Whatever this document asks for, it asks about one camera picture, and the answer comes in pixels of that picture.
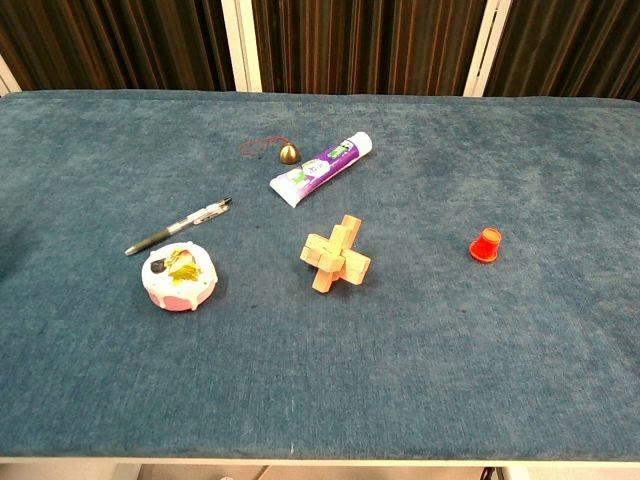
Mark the white window frame post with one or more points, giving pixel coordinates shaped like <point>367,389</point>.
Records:
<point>7,80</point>
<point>482,47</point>
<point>241,45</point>

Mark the black and clear gel pen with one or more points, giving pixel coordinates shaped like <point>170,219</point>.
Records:
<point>175,227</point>

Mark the purple and white toothpaste tube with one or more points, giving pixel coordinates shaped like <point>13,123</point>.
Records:
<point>320,168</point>

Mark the blue velvet table cloth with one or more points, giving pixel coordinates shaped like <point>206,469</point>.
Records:
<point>320,350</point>

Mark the small red plastic cup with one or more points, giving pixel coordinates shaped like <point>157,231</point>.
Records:
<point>484,246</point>

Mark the dark brown striped curtain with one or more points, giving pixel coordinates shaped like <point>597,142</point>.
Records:
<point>365,45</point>

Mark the small brass bell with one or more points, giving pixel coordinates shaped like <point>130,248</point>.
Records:
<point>289,154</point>

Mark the pink toy cake with icing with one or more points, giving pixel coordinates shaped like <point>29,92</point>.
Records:
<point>177,277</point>

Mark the wooden interlocking burr puzzle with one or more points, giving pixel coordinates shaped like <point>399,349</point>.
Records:
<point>332,252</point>

